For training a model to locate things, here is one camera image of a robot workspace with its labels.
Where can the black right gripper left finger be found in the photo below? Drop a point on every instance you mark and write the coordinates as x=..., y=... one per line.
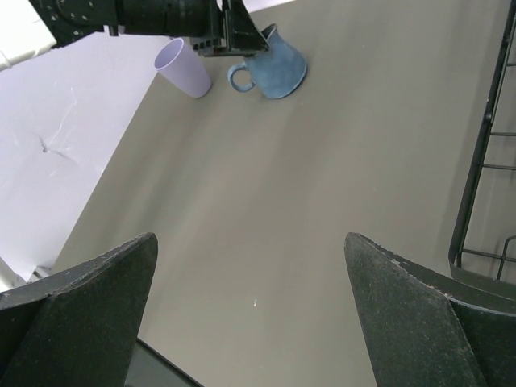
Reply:
x=78, y=327

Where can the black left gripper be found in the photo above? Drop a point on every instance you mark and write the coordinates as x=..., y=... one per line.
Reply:
x=246, y=38

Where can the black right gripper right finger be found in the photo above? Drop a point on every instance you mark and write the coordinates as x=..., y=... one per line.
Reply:
x=422, y=328

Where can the blue patterned ceramic jug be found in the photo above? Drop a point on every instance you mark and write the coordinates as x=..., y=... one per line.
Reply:
x=277, y=73

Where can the lavender plastic cup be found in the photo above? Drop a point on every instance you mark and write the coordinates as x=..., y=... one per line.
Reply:
x=179, y=64

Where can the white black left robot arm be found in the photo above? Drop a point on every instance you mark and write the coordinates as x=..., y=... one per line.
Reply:
x=72, y=20

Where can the black wire dish rack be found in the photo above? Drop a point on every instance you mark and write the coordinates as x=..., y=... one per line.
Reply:
x=457, y=247

